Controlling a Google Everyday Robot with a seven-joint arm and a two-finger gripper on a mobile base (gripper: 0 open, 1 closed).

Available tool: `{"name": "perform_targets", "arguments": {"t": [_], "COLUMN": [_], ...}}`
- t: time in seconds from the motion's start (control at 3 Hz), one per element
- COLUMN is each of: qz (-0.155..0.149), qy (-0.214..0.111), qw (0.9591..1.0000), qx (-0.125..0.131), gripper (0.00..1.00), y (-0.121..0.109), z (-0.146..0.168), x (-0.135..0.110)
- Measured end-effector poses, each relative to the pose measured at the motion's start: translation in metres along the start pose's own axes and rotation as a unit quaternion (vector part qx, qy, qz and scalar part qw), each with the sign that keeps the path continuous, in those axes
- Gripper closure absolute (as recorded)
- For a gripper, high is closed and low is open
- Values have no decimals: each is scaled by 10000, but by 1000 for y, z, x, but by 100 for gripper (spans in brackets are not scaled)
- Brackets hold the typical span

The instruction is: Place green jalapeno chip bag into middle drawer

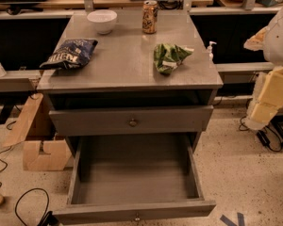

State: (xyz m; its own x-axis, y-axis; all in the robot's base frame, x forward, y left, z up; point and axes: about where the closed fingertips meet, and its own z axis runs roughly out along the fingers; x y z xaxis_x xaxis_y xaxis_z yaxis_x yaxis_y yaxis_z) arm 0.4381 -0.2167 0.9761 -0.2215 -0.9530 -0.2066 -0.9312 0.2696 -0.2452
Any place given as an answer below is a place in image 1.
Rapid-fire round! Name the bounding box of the green jalapeno chip bag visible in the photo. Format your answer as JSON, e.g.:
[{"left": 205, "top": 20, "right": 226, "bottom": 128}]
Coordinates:
[{"left": 153, "top": 43, "right": 194, "bottom": 75}]

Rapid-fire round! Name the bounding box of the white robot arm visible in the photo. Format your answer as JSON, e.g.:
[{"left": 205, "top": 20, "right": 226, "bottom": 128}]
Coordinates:
[{"left": 244, "top": 7, "right": 283, "bottom": 130}]

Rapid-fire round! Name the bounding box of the grey drawer cabinet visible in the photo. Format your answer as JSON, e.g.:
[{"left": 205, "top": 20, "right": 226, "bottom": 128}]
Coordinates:
[{"left": 38, "top": 10, "right": 223, "bottom": 152}]

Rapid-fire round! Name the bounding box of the open grey drawer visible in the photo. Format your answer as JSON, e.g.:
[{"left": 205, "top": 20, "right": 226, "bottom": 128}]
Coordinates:
[{"left": 54, "top": 133, "right": 216, "bottom": 225}]

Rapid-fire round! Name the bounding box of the blue chip bag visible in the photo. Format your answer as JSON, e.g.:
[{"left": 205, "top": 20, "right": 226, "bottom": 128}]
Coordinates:
[{"left": 40, "top": 39, "right": 98, "bottom": 70}]

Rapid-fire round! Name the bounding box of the upper closed grey drawer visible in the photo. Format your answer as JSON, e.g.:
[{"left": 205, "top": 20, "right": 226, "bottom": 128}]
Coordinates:
[{"left": 49, "top": 105, "right": 213, "bottom": 137}]

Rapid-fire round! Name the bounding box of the white pump bottle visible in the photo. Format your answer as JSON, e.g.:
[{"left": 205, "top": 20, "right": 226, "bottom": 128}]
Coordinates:
[{"left": 207, "top": 41, "right": 217, "bottom": 61}]

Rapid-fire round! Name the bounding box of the blue tape marker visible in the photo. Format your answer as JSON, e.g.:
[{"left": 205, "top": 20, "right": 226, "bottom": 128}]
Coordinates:
[{"left": 219, "top": 212, "right": 246, "bottom": 226}]

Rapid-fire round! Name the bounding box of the orange drink can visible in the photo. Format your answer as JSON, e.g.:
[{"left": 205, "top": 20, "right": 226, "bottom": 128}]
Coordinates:
[{"left": 142, "top": 0, "right": 158, "bottom": 34}]

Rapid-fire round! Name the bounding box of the white bowl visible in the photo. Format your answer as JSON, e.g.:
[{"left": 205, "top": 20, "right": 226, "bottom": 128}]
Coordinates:
[{"left": 87, "top": 9, "right": 118, "bottom": 34}]

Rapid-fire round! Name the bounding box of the wooden block stand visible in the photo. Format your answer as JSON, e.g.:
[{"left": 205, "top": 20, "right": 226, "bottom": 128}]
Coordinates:
[{"left": 3, "top": 93, "right": 72, "bottom": 171}]

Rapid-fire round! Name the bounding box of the black power cable right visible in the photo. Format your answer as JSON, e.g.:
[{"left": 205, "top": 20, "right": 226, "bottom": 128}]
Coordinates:
[{"left": 238, "top": 115, "right": 283, "bottom": 153}]

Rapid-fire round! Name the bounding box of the black cable loop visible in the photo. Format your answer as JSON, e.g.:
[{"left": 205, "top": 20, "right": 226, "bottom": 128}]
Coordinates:
[{"left": 14, "top": 187, "right": 59, "bottom": 226}]

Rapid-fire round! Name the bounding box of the black floor cable left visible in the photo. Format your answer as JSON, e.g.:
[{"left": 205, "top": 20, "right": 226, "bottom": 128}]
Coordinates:
[{"left": 0, "top": 120, "right": 18, "bottom": 190}]

